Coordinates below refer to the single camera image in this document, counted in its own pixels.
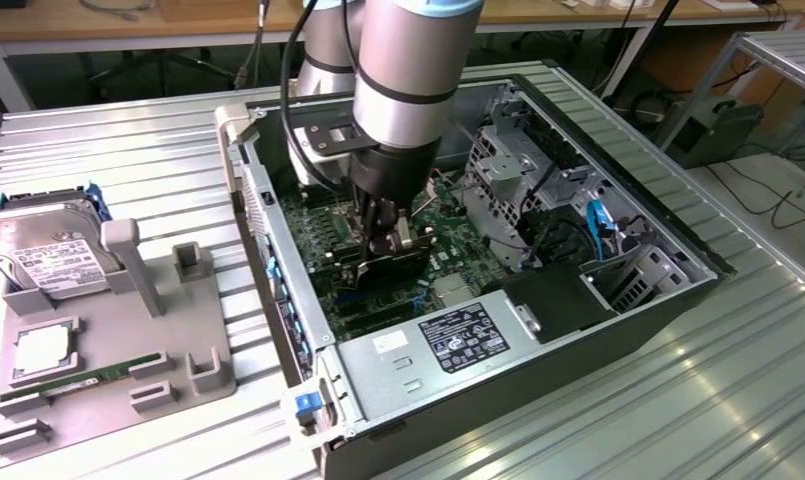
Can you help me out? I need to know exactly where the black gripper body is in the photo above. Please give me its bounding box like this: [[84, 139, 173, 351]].
[[348, 136, 445, 211]]

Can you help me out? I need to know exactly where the black graphics card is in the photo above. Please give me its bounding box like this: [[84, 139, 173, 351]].
[[350, 247, 432, 295]]

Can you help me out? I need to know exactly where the green motherboard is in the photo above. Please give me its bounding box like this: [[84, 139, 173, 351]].
[[278, 167, 511, 342]]

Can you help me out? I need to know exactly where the small silver heatsink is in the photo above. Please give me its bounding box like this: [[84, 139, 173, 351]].
[[432, 277, 485, 307]]

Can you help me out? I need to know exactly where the blue expansion slot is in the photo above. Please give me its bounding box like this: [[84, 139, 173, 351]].
[[333, 289, 377, 307]]

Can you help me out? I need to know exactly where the silver metal disk bay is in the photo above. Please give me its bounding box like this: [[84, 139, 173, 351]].
[[464, 122, 603, 252]]

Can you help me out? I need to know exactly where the black plastic shroud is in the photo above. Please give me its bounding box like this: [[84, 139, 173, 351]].
[[501, 262, 623, 345]]

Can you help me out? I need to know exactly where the silver power supply unit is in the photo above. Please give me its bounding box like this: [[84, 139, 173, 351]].
[[333, 293, 565, 422]]

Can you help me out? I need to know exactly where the blue case latch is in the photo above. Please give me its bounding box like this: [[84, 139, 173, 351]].
[[293, 392, 325, 420]]

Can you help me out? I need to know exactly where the black chair base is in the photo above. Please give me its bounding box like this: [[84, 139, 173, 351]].
[[81, 47, 238, 97]]

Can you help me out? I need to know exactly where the open black PC case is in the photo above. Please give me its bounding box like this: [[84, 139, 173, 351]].
[[214, 59, 739, 480]]

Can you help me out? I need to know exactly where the wooden desk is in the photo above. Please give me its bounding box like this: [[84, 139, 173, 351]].
[[0, 0, 805, 47]]

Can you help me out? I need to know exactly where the grey parts rack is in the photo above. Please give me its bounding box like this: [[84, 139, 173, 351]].
[[0, 217, 245, 457]]

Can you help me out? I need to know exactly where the silver hard disk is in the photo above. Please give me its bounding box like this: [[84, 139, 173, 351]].
[[0, 197, 122, 302]]

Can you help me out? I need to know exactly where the black box device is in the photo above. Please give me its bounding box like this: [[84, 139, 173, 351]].
[[661, 98, 765, 170]]

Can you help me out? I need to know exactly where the green RAM stick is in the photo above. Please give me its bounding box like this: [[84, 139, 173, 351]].
[[0, 352, 164, 404]]

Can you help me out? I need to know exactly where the silver CPU chip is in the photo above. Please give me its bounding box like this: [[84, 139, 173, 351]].
[[12, 327, 78, 382]]

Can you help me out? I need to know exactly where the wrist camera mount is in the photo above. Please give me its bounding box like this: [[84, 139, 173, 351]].
[[290, 121, 378, 187]]

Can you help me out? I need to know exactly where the blue wire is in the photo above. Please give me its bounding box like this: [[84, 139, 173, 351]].
[[584, 198, 623, 265]]

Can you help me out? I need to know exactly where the black floor cable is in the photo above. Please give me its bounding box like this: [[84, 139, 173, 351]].
[[701, 142, 805, 232]]

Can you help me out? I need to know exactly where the metal slat frame table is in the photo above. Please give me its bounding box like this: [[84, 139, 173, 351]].
[[655, 32, 805, 151]]

